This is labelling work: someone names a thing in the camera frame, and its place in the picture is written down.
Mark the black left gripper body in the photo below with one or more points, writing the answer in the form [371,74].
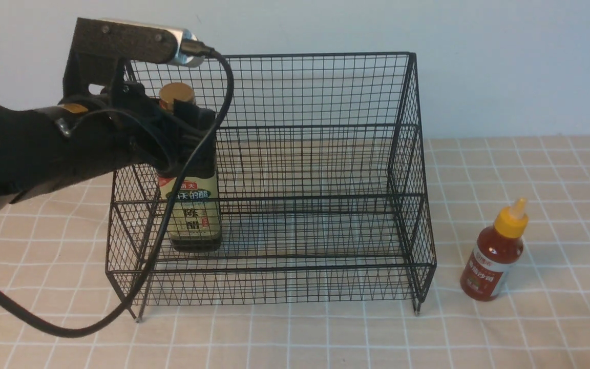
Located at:
[108,137]

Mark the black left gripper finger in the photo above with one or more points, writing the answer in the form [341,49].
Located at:
[196,123]

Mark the dark vinegar bottle gold cap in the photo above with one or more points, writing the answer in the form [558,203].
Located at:
[195,223]

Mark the red sauce bottle yellow cap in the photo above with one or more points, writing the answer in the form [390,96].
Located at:
[497,249]

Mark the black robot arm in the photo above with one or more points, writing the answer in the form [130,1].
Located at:
[44,150]

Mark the beige checked tablecloth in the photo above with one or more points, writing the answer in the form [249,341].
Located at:
[542,318]

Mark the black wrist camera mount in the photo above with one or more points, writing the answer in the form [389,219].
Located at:
[101,49]

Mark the black wire mesh shelf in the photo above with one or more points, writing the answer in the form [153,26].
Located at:
[323,195]

